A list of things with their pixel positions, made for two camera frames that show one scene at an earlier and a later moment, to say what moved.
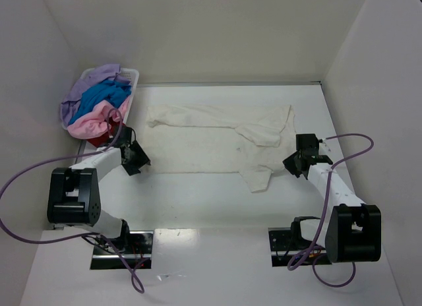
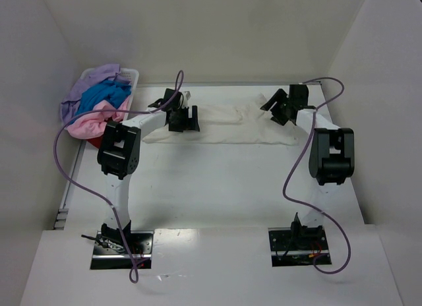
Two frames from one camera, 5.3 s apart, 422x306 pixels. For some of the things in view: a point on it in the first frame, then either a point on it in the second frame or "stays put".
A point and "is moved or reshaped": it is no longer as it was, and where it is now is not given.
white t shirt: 254,140 is moved or reshaped
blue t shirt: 106,91 stays put
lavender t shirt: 70,101 stays put
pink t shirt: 96,122 stays put
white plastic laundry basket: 127,74 stays put
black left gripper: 137,159 to 181,119
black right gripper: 297,162 to 282,108
